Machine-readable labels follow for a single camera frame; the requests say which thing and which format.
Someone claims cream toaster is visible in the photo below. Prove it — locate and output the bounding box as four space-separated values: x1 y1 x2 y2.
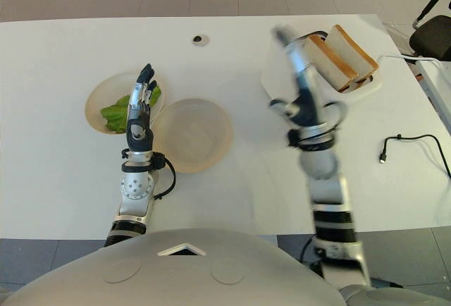
260 30 385 99

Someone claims beige plate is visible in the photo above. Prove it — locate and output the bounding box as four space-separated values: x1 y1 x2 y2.
152 98 234 174

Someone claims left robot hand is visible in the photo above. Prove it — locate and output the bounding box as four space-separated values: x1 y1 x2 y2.
125 63 159 153

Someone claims white cord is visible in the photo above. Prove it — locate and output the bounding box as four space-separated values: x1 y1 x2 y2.
377 54 445 71

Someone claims thin black plug cable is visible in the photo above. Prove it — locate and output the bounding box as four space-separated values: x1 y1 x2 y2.
379 134 451 180

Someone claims bread slice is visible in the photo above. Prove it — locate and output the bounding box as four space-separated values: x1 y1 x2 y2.
326 24 380 85
304 35 359 92

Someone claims robot body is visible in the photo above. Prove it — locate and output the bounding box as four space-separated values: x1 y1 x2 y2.
0 227 348 306

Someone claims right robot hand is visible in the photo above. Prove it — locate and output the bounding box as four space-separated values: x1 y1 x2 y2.
269 25 328 133

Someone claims green lettuce leaf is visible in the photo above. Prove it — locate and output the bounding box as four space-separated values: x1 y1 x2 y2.
100 83 163 134

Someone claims cream plate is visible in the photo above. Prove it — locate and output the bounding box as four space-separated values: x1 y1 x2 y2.
84 71 167 135

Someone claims black chair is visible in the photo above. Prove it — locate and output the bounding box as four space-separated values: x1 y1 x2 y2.
408 0 451 62

